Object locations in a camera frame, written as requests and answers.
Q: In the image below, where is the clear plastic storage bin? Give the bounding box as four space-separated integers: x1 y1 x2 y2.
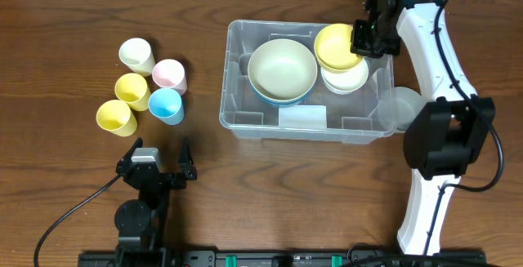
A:
219 20 396 145

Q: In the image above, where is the yellow plastic cup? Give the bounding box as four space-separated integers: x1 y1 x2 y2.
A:
96 100 137 137
114 73 151 111

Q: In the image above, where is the beige large bowl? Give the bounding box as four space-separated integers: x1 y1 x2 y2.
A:
248 38 318 102

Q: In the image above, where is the left black cable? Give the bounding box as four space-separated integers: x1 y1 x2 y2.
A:
34 173 123 267

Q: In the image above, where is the white label on bin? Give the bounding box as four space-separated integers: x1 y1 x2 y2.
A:
279 105 327 130

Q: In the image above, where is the right black cable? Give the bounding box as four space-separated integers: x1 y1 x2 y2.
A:
420 0 505 256

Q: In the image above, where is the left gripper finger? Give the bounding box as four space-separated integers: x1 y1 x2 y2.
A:
121 137 143 163
178 137 197 173

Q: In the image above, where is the dark blue large bowl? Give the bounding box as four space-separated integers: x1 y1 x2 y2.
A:
257 95 306 108

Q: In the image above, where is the light blue plastic cup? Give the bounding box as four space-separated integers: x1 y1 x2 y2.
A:
148 88 185 125

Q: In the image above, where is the cream plastic cup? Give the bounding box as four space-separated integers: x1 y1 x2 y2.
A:
118 38 156 77

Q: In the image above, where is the yellow plastic cup upper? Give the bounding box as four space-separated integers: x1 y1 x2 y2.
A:
114 73 151 111

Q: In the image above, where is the yellow small bowl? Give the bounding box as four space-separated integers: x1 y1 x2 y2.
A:
314 24 363 73

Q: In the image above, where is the pink plastic cup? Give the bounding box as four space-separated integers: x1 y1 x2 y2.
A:
152 59 187 96

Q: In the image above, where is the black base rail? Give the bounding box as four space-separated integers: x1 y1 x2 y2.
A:
78 248 488 267

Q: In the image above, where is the white small bowl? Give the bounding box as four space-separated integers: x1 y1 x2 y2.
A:
321 60 369 95

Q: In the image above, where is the grey small bowl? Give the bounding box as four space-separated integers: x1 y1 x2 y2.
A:
377 87 427 133

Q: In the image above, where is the black cable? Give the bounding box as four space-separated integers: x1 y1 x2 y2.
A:
34 173 123 267
420 0 505 256

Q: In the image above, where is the yellow plastic cup lower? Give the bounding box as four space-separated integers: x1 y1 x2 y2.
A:
96 100 137 137

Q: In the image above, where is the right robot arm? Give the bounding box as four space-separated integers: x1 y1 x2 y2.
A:
351 0 504 256

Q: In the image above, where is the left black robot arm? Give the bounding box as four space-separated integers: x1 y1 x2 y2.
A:
114 138 197 251

